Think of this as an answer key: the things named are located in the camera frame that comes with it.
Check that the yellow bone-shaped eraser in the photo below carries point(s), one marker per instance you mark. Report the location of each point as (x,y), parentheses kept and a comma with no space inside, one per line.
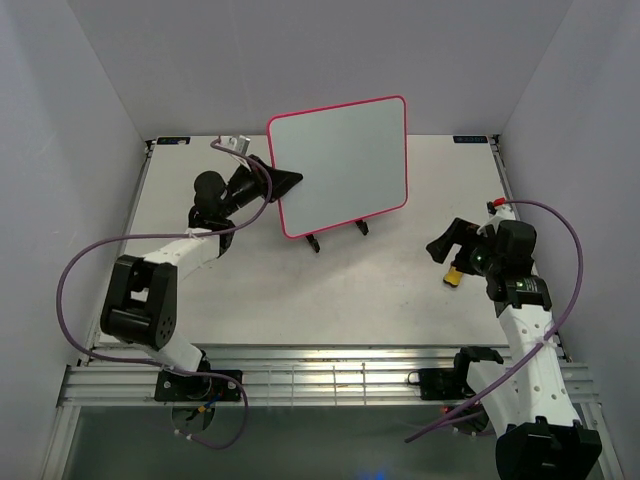
(453,277)

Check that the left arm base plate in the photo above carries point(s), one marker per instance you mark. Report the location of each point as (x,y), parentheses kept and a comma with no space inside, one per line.
(172,387)

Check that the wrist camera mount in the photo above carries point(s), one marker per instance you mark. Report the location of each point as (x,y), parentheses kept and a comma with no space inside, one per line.
(499,210)
(237,147)

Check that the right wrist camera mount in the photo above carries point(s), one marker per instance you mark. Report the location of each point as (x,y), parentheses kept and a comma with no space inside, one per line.
(499,210)

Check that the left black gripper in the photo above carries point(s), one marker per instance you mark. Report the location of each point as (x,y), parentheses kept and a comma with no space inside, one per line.
(281,180)

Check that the wire whiteboard stand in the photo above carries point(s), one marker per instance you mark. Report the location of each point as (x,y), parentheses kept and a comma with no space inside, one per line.
(338,233)

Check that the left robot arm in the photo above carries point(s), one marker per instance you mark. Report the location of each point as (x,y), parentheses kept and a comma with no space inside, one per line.
(141,305)

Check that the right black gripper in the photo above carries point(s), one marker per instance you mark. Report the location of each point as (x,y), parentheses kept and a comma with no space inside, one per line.
(461,232)

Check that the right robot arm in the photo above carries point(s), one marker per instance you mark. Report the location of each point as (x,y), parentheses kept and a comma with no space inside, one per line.
(539,432)

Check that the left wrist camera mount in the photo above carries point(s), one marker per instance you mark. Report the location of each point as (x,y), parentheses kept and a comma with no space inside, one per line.
(237,147)

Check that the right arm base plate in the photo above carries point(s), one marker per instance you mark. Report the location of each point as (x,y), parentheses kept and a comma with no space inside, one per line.
(439,384)

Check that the aluminium frame rail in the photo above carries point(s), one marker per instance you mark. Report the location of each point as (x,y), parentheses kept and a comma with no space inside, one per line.
(275,376)

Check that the pink framed whiteboard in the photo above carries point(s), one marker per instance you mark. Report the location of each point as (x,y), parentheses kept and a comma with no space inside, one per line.
(353,158)

